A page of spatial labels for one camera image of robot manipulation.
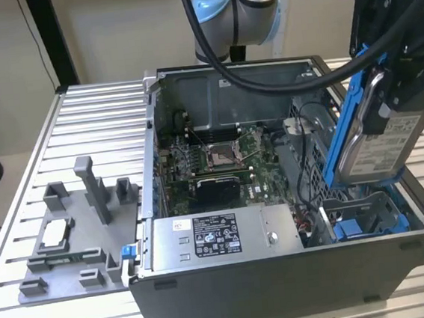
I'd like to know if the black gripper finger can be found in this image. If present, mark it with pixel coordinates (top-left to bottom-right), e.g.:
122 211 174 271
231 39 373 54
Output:
354 43 424 137
344 0 399 59

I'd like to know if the hard disk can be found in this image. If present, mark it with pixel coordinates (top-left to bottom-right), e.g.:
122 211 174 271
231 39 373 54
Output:
312 36 424 195

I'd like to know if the grey metal disk bay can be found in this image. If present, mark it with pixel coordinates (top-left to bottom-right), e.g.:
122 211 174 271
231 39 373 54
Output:
318 186 411 246

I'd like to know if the blue disk carrier in bay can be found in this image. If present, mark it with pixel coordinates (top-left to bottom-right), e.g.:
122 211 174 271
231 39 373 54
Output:
331 214 408 241

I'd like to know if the silver perforated drive cage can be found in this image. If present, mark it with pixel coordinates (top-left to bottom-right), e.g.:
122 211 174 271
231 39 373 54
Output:
280 98 352 206

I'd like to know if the green motherboard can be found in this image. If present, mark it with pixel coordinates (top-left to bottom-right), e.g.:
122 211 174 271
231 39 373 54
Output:
154 117 297 218

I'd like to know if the CPU socket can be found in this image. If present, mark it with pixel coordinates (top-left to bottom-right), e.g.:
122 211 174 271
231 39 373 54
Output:
203 138 246 168

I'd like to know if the locking lever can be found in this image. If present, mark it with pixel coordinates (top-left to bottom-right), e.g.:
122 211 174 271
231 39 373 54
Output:
186 123 212 151

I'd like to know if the black graphics card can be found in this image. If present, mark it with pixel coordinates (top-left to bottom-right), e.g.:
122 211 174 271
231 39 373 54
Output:
192 174 244 210

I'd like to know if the black PC case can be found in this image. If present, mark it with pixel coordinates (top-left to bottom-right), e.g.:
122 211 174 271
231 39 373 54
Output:
107 43 424 318

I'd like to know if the silver power supply unit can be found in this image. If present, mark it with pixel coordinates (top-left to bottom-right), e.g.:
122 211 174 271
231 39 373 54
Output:
144 201 308 275

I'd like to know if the blue case latch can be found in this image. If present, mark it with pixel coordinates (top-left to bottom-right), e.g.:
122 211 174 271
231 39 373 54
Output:
118 242 139 263

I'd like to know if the grey parts rack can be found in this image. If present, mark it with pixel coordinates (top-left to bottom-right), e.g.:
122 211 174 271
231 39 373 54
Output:
4 150 153 307

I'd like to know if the silver CPU chip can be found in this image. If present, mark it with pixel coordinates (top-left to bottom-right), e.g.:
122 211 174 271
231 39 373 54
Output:
38 218 76 249

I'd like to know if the dark RAM stick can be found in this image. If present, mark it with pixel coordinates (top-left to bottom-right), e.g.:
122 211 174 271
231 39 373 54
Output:
43 251 99 266

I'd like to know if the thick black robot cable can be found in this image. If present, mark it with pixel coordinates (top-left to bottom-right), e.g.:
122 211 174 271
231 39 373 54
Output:
188 0 424 96
176 0 424 105

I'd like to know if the thin black wire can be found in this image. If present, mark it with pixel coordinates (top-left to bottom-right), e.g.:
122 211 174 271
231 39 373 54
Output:
289 99 348 205

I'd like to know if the coloured power wire bundle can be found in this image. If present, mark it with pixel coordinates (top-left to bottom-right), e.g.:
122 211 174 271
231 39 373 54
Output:
294 202 326 239

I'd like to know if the black upright post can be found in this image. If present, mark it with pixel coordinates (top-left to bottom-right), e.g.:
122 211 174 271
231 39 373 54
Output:
25 0 81 91

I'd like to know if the thin black wall cable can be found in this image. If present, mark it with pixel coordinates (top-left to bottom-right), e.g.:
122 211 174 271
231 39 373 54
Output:
15 0 61 98

